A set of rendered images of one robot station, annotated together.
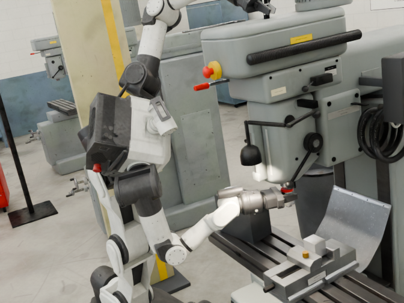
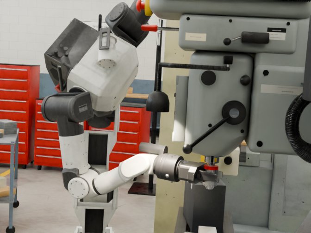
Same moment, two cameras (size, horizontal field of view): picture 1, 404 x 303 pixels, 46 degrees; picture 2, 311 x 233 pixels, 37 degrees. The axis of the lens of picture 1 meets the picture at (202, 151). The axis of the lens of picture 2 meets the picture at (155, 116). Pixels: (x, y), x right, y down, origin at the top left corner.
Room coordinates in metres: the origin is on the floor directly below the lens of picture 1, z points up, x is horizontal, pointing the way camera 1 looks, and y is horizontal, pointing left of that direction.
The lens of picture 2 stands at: (0.32, -0.88, 1.58)
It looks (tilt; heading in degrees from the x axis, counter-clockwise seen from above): 7 degrees down; 31
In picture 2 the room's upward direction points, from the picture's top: 3 degrees clockwise
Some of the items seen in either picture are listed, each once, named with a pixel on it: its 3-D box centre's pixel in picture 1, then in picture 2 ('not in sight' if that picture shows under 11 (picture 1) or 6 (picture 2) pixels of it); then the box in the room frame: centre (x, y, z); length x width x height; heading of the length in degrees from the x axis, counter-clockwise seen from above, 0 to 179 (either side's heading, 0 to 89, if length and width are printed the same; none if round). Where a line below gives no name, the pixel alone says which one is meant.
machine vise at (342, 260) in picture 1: (310, 264); not in sight; (1.52, -0.32, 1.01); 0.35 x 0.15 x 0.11; 118
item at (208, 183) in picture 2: (287, 196); (210, 176); (1.65, -0.29, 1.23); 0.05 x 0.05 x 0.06
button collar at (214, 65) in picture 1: (214, 70); (149, 6); (1.56, -0.08, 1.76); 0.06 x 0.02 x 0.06; 25
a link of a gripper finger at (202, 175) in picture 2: (290, 198); (207, 176); (1.62, -0.29, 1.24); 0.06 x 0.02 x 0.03; 95
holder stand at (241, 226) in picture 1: (242, 212); (203, 199); (1.96, -0.13, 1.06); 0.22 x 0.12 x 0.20; 37
